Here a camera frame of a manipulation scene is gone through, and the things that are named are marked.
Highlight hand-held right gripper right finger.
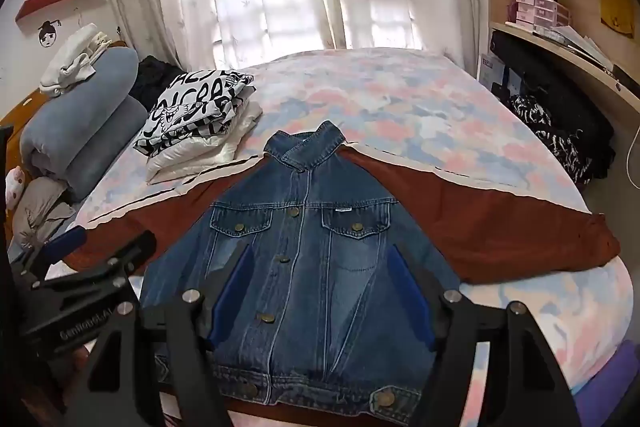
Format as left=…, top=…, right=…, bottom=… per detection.
left=389, top=243, right=583, bottom=427

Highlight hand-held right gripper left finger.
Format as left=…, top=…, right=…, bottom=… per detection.
left=62, top=243, right=254, bottom=427

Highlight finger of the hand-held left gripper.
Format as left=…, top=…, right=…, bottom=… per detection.
left=10, top=226, right=89, bottom=276
left=30, top=230, right=159, bottom=294

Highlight denim jacket with brown sleeves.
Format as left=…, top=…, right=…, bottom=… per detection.
left=65, top=121, right=622, bottom=424

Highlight white folded clothes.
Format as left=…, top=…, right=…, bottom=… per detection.
left=39, top=23, right=112, bottom=95

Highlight heap of black clothes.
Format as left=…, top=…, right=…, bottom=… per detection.
left=489, top=29, right=617, bottom=180

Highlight beige crumpled cloth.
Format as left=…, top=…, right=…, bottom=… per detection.
left=11, top=177, right=76, bottom=253

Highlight pink plush toy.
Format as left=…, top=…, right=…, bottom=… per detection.
left=5, top=166, right=27, bottom=210

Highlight white shiny folded garment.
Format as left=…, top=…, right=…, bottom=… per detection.
left=145, top=102, right=264, bottom=185

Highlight blue-grey rolled blanket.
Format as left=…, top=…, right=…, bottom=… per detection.
left=20, top=47, right=148, bottom=202

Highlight black and white printed garment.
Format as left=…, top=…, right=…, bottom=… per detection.
left=134, top=68, right=256, bottom=158

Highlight black crumpled garment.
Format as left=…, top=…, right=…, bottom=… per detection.
left=129, top=56, right=183, bottom=110

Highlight pastel patterned bedspread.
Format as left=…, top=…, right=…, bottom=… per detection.
left=75, top=49, right=636, bottom=427

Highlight purple mat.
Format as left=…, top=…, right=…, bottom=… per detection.
left=565, top=339, right=640, bottom=427

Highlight black and white patterned cloth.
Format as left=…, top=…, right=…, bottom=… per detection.
left=507, top=93, right=593, bottom=188

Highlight white and blue box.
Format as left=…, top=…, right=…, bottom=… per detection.
left=477, top=53, right=523, bottom=98

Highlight pile of papers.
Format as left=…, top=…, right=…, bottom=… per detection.
left=537, top=24, right=615, bottom=72

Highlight black flat device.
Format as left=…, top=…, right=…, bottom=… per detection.
left=612, top=64, right=640, bottom=95

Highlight pink drawer organiser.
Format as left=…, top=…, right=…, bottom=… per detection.
left=515, top=0, right=571, bottom=32

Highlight yellow round object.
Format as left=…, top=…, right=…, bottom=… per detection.
left=600, top=0, right=636, bottom=40

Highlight cartoon face wall sticker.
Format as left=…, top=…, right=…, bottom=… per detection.
left=38, top=19, right=61, bottom=49

